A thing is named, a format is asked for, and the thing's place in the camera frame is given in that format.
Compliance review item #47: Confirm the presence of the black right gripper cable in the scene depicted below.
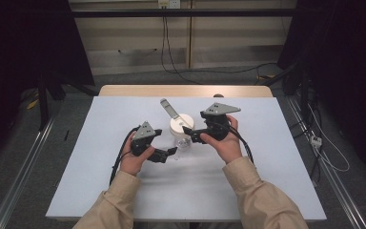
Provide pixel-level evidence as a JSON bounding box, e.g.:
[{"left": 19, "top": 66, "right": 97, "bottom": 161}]
[{"left": 228, "top": 124, "right": 255, "bottom": 165}]

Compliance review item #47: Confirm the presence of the white power strip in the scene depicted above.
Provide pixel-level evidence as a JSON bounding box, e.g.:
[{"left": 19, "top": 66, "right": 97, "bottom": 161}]
[{"left": 309, "top": 135, "right": 324, "bottom": 149}]

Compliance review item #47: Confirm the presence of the yellow floor tape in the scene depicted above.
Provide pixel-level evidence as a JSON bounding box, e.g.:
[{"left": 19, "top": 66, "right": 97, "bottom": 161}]
[{"left": 26, "top": 97, "right": 41, "bottom": 111}]

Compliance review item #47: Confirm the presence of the black horizontal frame bar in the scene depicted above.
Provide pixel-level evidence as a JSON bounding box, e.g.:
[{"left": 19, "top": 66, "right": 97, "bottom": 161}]
[{"left": 71, "top": 9, "right": 299, "bottom": 18}]

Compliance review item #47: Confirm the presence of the person's left hand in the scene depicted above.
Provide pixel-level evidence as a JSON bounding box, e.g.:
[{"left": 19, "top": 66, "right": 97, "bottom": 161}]
[{"left": 119, "top": 133, "right": 156, "bottom": 177}]

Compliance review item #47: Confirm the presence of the black power cable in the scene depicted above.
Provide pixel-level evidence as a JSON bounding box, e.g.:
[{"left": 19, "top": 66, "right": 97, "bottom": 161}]
[
  {"left": 160, "top": 8, "right": 203, "bottom": 85},
  {"left": 165, "top": 8, "right": 279, "bottom": 75}
]

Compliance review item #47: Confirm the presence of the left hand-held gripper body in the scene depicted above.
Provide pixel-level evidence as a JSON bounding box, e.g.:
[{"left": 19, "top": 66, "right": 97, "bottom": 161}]
[{"left": 131, "top": 120, "right": 163, "bottom": 157}]

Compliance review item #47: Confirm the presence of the white wall socket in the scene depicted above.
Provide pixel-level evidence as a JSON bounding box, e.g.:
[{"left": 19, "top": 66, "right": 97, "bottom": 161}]
[{"left": 157, "top": 0, "right": 181, "bottom": 10}]

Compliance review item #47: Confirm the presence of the white table mat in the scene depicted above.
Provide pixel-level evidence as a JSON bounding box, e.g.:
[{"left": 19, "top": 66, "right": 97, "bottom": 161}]
[{"left": 45, "top": 95, "right": 328, "bottom": 222}]

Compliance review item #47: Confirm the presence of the black curtain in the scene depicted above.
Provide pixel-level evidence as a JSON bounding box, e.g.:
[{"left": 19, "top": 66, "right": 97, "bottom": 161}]
[
  {"left": 279, "top": 0, "right": 366, "bottom": 184},
  {"left": 0, "top": 0, "right": 95, "bottom": 166}
]

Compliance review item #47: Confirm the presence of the cream cup lid grey strap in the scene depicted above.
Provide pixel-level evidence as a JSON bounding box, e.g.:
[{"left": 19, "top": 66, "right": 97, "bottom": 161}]
[{"left": 159, "top": 97, "right": 195, "bottom": 136}]

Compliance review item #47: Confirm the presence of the black metal stand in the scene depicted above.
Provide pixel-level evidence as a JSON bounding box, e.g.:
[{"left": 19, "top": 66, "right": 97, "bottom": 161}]
[
  {"left": 260, "top": 60, "right": 313, "bottom": 136},
  {"left": 36, "top": 71, "right": 99, "bottom": 132}
]

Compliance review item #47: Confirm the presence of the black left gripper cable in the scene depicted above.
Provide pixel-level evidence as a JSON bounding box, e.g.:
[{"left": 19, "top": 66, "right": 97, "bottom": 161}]
[{"left": 109, "top": 125, "right": 141, "bottom": 186}]

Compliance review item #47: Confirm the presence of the aluminium floor rail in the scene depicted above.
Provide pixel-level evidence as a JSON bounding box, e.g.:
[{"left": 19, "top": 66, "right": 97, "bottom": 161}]
[
  {"left": 0, "top": 115, "right": 57, "bottom": 229},
  {"left": 286, "top": 94, "right": 366, "bottom": 229}
]

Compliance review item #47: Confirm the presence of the beige wooden counter cabinet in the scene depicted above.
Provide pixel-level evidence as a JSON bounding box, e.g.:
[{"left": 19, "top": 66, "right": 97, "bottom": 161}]
[{"left": 68, "top": 0, "right": 298, "bottom": 75}]

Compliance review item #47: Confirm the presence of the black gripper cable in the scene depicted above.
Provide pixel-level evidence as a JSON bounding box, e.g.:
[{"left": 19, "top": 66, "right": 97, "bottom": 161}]
[
  {"left": 228, "top": 124, "right": 255, "bottom": 165},
  {"left": 109, "top": 125, "right": 141, "bottom": 186}
]

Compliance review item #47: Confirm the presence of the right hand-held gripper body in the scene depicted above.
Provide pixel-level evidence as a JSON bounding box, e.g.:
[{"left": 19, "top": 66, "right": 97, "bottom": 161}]
[{"left": 199, "top": 101, "right": 242, "bottom": 142}]

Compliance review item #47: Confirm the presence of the person's right hand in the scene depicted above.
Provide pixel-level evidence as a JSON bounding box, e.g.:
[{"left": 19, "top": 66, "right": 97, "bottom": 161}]
[{"left": 199, "top": 114, "right": 243, "bottom": 165}]

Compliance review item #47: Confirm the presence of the clear plastic cup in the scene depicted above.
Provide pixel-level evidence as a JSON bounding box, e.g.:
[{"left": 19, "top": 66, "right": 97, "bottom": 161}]
[{"left": 173, "top": 132, "right": 194, "bottom": 150}]

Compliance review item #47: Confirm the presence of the white cable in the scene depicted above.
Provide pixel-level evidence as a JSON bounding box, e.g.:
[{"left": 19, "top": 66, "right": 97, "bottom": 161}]
[{"left": 307, "top": 103, "right": 352, "bottom": 174}]

